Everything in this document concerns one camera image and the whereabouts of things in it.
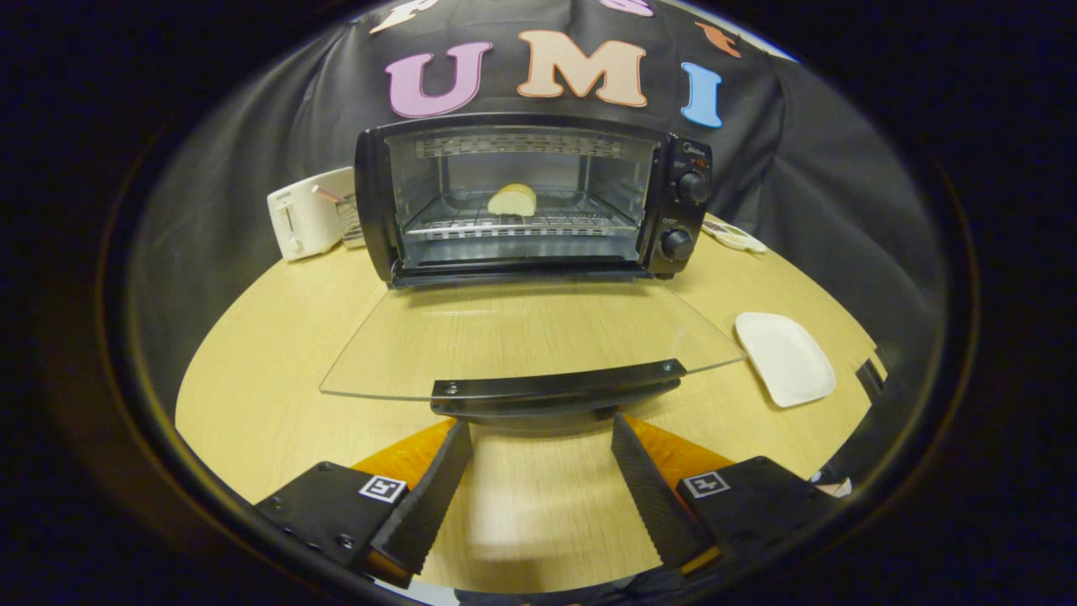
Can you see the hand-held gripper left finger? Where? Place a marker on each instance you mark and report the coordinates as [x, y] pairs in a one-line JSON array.
[[429, 505]]

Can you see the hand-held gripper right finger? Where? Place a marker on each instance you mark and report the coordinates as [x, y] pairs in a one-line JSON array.
[[652, 505]]

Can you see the black toaster oven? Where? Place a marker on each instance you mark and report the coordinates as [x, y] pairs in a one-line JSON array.
[[686, 219]]

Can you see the yellow sliced bread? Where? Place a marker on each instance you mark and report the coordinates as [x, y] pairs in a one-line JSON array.
[[513, 202]]

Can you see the white pop-up toaster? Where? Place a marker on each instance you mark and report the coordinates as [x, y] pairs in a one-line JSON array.
[[307, 219]]

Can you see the white square plate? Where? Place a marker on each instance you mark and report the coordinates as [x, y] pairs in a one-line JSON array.
[[787, 358]]

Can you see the small white tray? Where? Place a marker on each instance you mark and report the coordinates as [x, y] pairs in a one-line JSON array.
[[736, 237]]

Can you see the black backdrop cloth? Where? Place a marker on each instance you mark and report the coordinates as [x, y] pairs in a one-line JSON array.
[[824, 168]]

